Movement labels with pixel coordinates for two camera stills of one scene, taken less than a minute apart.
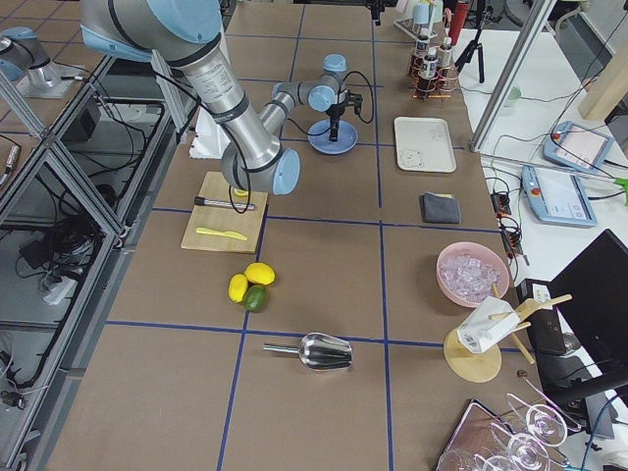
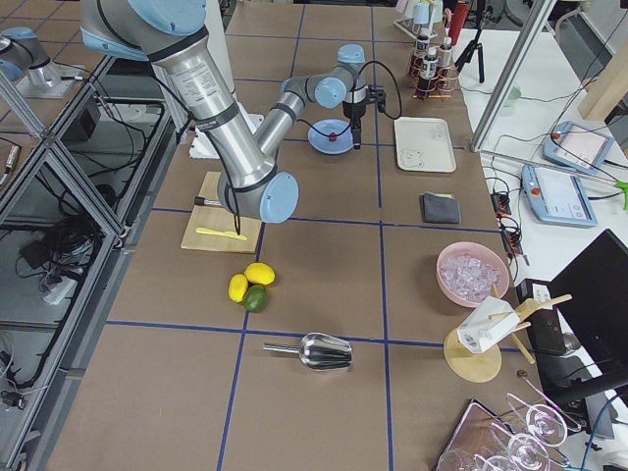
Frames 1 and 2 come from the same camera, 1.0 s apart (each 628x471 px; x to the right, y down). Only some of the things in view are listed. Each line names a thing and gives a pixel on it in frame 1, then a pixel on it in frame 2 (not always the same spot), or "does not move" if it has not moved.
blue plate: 319,137 does not move
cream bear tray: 424,144 does not move
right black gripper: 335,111 -> 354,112
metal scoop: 318,350 does not move
